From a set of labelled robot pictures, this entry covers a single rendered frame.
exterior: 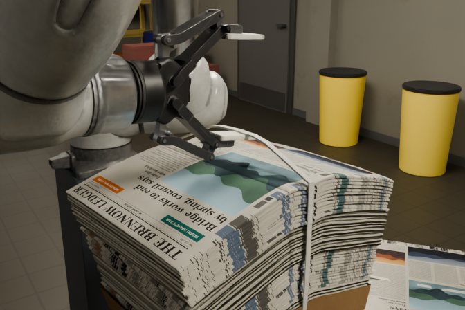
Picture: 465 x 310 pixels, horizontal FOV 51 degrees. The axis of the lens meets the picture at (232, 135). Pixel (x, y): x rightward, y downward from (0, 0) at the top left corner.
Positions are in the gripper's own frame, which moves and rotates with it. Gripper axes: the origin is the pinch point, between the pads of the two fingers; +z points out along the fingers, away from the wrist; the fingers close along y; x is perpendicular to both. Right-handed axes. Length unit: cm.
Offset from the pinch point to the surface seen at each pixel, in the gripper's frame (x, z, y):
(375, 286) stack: 5, 38, 44
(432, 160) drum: -113, 320, 94
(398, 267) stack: 4, 48, 43
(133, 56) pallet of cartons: -513, 290, 61
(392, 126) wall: -182, 375, 89
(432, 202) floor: -89, 277, 111
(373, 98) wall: -208, 377, 66
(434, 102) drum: -117, 311, 47
